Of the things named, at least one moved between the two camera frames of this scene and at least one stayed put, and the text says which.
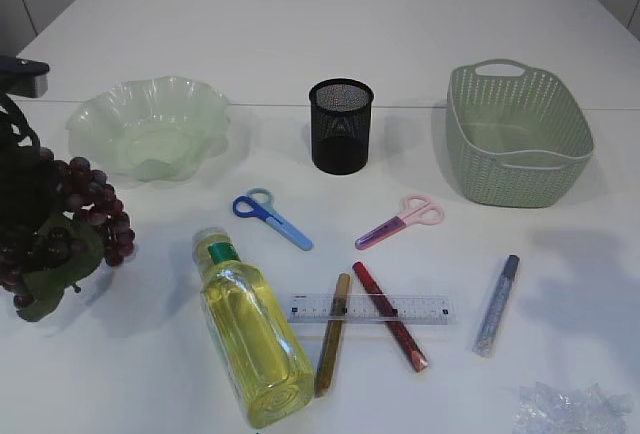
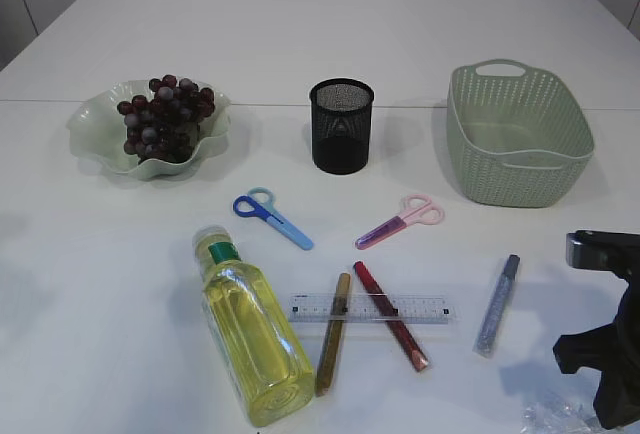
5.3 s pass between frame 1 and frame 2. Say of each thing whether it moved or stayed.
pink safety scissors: stayed
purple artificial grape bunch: moved
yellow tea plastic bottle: stayed
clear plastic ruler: stayed
